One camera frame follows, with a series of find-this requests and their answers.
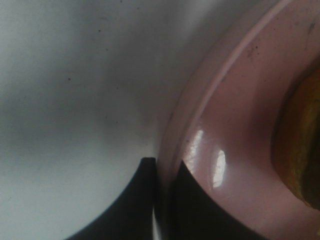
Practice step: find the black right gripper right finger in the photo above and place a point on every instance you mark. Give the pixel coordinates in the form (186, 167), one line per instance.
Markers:
(196, 217)

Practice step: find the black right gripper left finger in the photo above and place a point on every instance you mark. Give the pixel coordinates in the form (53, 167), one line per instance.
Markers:
(130, 217)

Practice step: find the pink round plate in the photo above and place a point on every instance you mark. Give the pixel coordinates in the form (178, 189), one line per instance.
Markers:
(223, 124)

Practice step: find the toy hamburger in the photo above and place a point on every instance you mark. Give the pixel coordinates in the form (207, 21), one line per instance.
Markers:
(295, 151)

